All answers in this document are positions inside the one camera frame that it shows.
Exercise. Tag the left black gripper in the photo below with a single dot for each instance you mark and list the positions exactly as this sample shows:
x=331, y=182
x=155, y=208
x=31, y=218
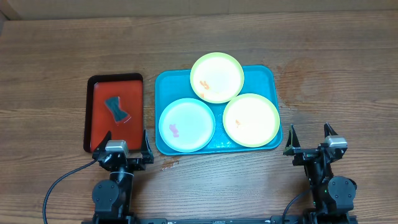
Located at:
x=146, y=154

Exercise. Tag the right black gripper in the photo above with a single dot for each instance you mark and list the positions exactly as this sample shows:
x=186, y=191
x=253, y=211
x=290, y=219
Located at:
x=306, y=156

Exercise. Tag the green plate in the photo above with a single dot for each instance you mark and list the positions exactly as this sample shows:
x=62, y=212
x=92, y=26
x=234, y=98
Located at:
x=251, y=120
x=217, y=77

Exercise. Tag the light blue plate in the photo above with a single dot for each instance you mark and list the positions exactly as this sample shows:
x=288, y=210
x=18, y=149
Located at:
x=187, y=125

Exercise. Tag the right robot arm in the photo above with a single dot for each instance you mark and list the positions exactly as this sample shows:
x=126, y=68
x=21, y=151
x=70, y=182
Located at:
x=333, y=196

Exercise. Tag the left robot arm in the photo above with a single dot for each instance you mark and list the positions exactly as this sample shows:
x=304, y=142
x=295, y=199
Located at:
x=112, y=196

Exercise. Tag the red and black tray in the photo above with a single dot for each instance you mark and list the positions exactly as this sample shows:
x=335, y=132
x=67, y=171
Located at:
x=98, y=119

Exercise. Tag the blue plastic tray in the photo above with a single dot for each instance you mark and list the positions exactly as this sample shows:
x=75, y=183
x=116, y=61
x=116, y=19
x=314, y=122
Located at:
x=175, y=84

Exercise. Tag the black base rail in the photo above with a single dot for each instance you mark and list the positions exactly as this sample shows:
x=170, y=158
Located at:
x=276, y=219

